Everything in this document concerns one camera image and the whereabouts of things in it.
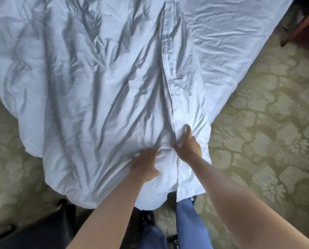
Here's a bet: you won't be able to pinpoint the black bag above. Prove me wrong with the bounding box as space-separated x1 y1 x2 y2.
0 199 93 249

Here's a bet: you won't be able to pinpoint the person's blue trousers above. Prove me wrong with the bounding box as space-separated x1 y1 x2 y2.
136 197 214 249

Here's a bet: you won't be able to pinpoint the person's right hand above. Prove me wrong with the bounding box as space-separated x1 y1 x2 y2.
172 124 203 165

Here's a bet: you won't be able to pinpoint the person's left hand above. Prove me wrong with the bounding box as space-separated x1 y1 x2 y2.
130 148 160 183

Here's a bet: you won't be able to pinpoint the white duvet cover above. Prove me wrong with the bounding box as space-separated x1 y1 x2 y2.
0 0 296 211

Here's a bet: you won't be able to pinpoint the person's dark shoe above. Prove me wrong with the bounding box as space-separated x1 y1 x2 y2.
140 210 155 227

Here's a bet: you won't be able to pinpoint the person's left forearm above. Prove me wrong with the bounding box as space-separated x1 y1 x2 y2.
66 172 148 249

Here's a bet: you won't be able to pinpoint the brown wooden furniture leg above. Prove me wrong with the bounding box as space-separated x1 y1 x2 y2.
280 2 309 47

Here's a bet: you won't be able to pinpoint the person's right forearm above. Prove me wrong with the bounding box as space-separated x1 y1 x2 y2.
187 155 309 249

